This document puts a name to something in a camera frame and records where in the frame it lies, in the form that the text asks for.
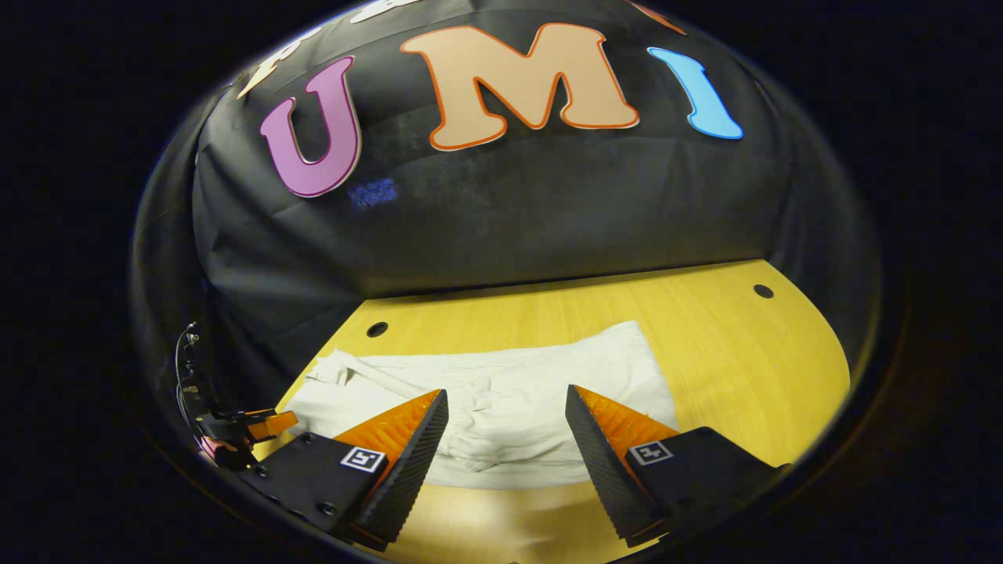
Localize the white jeans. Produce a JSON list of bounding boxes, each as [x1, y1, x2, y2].
[[282, 320, 679, 491]]

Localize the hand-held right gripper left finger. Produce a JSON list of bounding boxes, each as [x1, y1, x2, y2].
[[237, 389, 451, 548]]

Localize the black backdrop cloth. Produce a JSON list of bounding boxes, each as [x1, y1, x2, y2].
[[133, 0, 882, 443]]

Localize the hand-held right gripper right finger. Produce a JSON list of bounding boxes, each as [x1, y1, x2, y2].
[[565, 384, 790, 548]]

